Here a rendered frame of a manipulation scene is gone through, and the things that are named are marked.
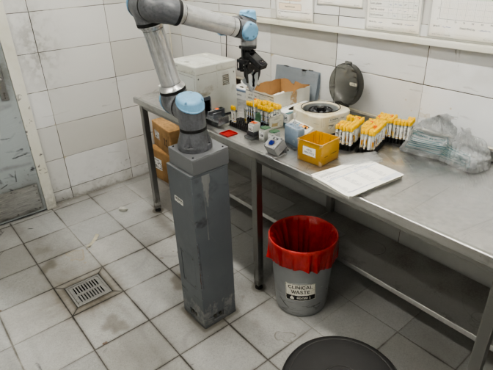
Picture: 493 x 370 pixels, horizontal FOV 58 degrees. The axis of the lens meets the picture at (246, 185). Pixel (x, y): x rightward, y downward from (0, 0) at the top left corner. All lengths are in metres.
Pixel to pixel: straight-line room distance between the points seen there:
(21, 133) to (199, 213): 1.81
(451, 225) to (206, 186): 0.98
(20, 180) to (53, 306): 1.15
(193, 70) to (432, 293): 1.62
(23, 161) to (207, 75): 1.63
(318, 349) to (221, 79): 1.59
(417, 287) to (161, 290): 1.37
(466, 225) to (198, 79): 1.49
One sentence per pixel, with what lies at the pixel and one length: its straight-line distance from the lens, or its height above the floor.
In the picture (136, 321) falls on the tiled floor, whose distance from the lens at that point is 2.49.
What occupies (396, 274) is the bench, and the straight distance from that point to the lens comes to 2.34.
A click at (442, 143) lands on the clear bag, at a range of 2.07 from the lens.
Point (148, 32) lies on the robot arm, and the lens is 1.86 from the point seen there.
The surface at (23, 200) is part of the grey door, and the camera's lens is 3.61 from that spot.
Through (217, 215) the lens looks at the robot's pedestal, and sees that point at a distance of 2.03.
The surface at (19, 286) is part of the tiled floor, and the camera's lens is 2.97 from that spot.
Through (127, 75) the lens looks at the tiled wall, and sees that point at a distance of 3.69.
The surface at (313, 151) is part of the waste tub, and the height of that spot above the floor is 0.94.
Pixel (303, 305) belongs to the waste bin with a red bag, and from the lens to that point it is 2.36.
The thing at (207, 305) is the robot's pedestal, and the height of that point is 0.15.
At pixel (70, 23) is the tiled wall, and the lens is 3.49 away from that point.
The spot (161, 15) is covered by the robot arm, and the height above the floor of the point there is 1.51.
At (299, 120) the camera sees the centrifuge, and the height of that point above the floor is 0.94.
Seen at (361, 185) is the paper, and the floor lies 0.89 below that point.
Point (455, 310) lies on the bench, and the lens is 2.23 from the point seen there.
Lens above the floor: 1.70
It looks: 28 degrees down
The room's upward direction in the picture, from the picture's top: 2 degrees counter-clockwise
